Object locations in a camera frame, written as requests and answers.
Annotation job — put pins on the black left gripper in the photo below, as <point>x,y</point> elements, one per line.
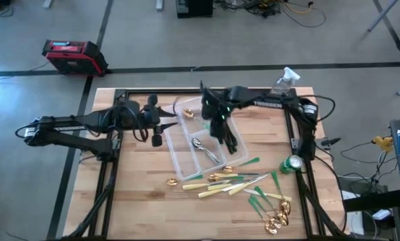
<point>151,117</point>

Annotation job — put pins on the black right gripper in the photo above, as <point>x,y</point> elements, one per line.
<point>216,107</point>

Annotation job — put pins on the clear plastic compartment tray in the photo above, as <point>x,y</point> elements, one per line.
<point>186,157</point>

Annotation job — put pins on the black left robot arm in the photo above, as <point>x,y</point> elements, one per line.
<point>69,122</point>

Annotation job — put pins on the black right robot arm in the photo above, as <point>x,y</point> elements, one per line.
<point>270,102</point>

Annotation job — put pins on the green soda can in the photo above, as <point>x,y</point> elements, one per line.
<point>290,164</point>

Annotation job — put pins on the clear spray bottle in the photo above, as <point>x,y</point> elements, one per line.
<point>285,82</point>

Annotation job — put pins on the red tool case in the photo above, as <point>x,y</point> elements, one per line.
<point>74,57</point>

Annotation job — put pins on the black cylindrical device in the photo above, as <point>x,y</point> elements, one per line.
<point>330,141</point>

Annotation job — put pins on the black computer tower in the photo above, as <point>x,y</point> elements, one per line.
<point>194,8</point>

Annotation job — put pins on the yellow plug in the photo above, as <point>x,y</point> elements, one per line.
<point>382,142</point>

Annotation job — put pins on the white legged robot desk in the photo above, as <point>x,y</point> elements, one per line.
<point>47,3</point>

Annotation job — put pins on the black side cart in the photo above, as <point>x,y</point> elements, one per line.
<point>395,144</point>

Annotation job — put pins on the white power adapter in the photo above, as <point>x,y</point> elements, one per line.
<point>381,214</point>

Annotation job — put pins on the white table grey legs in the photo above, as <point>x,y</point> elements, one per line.
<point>382,15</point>

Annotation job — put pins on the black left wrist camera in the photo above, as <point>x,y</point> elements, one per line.
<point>156,140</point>

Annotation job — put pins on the black corner bracket plate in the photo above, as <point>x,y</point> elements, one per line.
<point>119,93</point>

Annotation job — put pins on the silver metal mounting bracket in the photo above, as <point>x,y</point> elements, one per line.
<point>296,144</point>

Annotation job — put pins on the black table frame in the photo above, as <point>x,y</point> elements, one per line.
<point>102,187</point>

